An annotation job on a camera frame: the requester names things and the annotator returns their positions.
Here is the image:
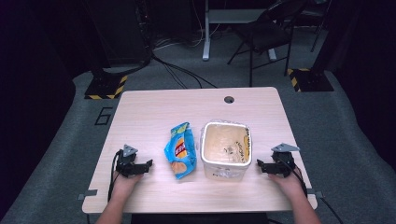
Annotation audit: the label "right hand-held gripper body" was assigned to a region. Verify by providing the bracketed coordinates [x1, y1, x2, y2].
[270, 142, 301, 178]

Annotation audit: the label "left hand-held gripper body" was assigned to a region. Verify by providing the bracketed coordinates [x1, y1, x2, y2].
[115, 144, 147, 178]

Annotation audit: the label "blue chip bag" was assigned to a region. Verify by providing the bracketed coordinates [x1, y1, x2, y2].
[163, 121, 198, 181]

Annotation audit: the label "white plastic bin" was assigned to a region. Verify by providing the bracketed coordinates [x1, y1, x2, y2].
[199, 119, 253, 182]

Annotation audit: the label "person's right hand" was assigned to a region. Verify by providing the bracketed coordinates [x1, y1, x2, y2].
[267, 173, 305, 200]

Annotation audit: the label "person's left hand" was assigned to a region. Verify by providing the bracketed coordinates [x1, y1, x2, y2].
[110, 172, 145, 200]

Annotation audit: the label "black striped stand base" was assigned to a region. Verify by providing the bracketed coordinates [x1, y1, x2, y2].
[83, 74, 129, 101]
[286, 66, 335, 93]

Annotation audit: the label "black folding chair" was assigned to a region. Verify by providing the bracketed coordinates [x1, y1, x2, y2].
[226, 0, 307, 88]

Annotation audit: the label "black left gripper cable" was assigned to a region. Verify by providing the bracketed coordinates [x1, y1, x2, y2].
[106, 149, 123, 203]

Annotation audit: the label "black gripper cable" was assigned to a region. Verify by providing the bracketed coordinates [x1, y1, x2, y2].
[278, 157, 344, 224]
[106, 149, 123, 203]

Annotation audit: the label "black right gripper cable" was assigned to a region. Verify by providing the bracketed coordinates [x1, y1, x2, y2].
[278, 157, 344, 224]

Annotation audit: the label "grey table bracket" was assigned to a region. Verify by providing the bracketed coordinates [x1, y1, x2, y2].
[77, 189, 99, 201]
[306, 189, 325, 199]

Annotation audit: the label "black floor cables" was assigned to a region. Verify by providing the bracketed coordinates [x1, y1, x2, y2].
[150, 31, 219, 90]

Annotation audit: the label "white desk frame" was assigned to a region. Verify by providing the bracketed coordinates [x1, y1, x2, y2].
[201, 0, 278, 63]

